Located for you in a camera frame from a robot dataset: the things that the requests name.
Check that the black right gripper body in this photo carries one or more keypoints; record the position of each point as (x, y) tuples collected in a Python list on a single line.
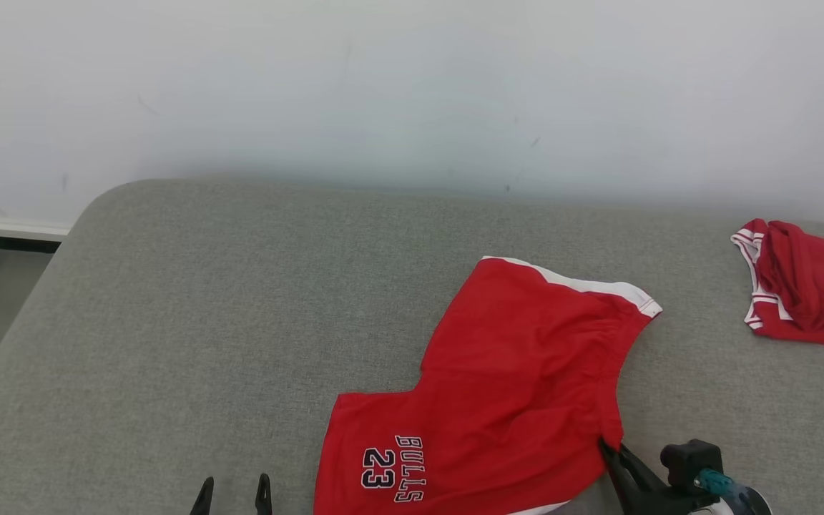
[(669, 504)]

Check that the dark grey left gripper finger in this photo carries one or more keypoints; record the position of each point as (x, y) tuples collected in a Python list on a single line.
[(264, 497), (204, 501)]

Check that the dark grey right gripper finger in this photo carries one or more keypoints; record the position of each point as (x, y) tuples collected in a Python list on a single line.
[(621, 478), (644, 476)]

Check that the red white Bulls shorts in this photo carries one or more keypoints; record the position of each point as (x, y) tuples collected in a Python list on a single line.
[(512, 372)]

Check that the red Bulls basketball jersey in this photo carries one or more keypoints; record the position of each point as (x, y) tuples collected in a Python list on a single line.
[(820, 293)]

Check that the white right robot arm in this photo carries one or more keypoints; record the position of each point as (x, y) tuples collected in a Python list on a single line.
[(719, 509)]

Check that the grey fabric sofa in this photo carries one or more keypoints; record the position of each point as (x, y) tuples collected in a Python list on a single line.
[(204, 322)]

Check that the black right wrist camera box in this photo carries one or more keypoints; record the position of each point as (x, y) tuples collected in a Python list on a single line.
[(691, 461)]

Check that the white black wall baseboard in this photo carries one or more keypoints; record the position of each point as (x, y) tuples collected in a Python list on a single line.
[(4, 232)]

